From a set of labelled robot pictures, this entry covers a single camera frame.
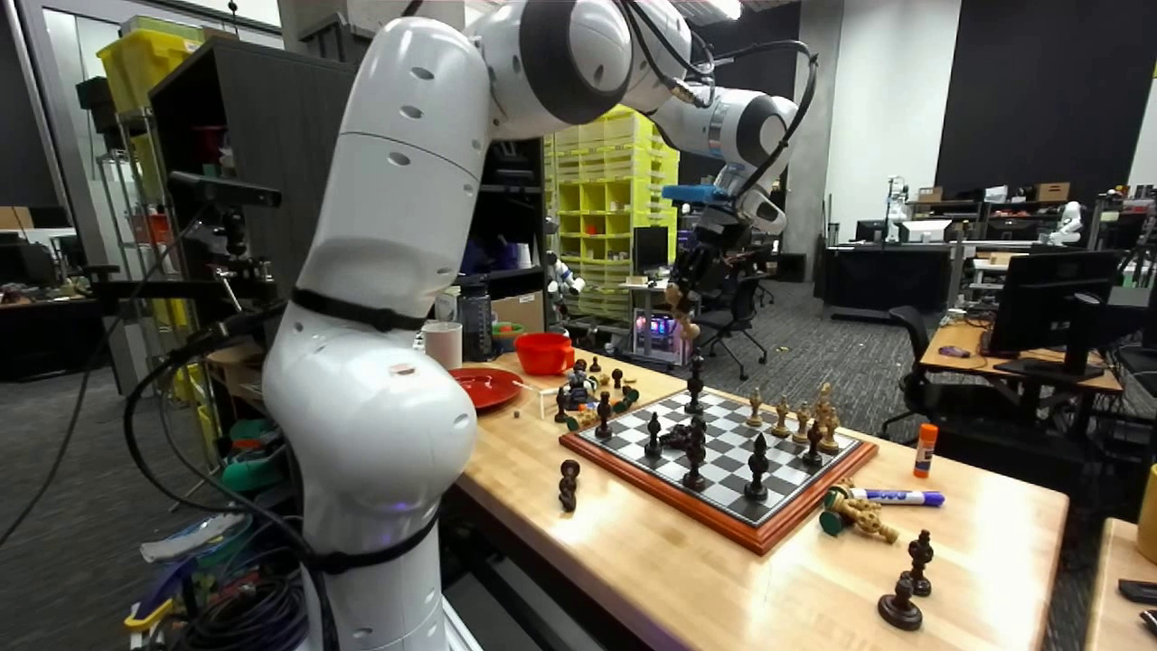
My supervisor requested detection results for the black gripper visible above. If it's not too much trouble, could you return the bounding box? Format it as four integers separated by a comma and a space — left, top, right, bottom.
671, 210, 750, 289

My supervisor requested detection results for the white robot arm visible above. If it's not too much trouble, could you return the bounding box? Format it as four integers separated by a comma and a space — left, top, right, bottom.
261, 0, 804, 651

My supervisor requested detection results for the black bishop chess piece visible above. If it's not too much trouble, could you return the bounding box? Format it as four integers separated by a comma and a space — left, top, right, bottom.
678, 416, 706, 493

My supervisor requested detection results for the black king chess piece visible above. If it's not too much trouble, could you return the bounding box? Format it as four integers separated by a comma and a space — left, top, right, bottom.
744, 434, 770, 504

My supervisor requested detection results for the black chess piece lying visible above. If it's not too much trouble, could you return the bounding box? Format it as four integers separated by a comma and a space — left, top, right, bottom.
555, 458, 582, 515

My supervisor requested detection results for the black chess piece on table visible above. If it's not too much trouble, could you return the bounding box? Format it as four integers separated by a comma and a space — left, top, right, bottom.
908, 529, 931, 597

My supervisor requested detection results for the yellow bin rack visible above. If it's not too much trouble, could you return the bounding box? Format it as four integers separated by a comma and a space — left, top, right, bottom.
542, 104, 678, 321

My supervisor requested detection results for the red plastic bowl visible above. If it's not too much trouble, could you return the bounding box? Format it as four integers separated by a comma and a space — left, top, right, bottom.
512, 334, 575, 376

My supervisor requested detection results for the wooden framed chessboard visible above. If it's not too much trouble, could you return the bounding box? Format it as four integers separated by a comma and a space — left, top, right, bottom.
559, 390, 873, 553

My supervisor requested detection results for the red plate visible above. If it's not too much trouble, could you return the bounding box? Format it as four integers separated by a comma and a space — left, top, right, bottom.
454, 370, 519, 413

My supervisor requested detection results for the orange glue stick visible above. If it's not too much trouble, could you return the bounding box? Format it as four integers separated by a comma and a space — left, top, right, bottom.
909, 418, 939, 476

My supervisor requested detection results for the white cup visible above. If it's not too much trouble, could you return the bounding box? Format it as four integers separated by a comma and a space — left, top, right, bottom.
424, 321, 462, 370

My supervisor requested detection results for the blue cap marker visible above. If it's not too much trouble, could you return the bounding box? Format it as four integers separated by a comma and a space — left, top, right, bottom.
854, 488, 943, 507

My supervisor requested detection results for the black computer monitor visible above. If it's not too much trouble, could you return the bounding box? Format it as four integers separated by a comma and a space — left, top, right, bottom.
982, 251, 1117, 357

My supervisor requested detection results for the black pawn on table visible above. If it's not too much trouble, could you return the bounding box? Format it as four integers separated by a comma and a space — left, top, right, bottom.
878, 577, 920, 629

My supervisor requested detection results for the black shelving unit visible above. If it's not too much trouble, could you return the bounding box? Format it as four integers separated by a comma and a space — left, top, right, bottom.
151, 40, 545, 299

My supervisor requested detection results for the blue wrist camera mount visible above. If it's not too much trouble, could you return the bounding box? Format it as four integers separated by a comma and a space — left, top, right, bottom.
660, 184, 725, 201

